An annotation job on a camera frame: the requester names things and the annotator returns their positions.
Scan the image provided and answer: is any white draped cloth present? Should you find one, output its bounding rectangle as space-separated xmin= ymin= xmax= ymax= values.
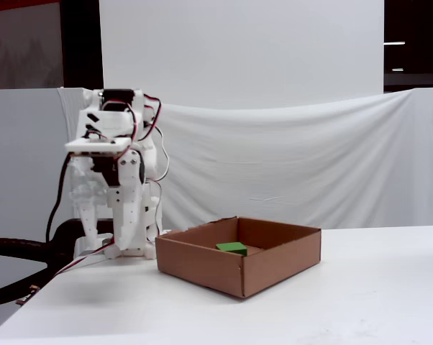
xmin=57 ymin=87 xmax=433 ymax=231

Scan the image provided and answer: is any grey panel with red frame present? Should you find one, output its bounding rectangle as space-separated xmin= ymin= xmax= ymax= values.
xmin=0 ymin=0 xmax=65 ymax=91

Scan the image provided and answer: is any thin black camera cable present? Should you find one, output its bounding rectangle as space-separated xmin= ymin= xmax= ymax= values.
xmin=45 ymin=153 xmax=74 ymax=243

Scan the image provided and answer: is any red white black servo cable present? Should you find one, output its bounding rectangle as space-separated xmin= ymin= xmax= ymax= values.
xmin=127 ymin=102 xmax=146 ymax=147
xmin=52 ymin=239 xmax=117 ymax=278
xmin=142 ymin=93 xmax=171 ymax=183

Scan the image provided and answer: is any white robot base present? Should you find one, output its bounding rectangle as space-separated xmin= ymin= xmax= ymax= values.
xmin=73 ymin=232 xmax=157 ymax=261

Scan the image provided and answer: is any green cube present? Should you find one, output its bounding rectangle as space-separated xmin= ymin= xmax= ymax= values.
xmin=215 ymin=241 xmax=247 ymax=257

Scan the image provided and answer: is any brown cardboard box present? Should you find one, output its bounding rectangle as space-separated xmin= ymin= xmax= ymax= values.
xmin=155 ymin=216 xmax=323 ymax=299

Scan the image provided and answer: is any grey partition panel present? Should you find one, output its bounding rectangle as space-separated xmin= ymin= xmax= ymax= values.
xmin=0 ymin=88 xmax=74 ymax=260

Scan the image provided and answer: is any thick black hose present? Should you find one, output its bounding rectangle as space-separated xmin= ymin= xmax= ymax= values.
xmin=0 ymin=218 xmax=81 ymax=309

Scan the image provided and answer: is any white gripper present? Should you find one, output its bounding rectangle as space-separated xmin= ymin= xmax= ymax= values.
xmin=68 ymin=149 xmax=146 ymax=252

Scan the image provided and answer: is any white backdrop panel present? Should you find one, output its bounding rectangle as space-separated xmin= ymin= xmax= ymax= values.
xmin=99 ymin=0 xmax=386 ymax=109

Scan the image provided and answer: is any white camera mount with board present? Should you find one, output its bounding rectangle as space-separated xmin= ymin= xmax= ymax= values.
xmin=64 ymin=137 xmax=132 ymax=158

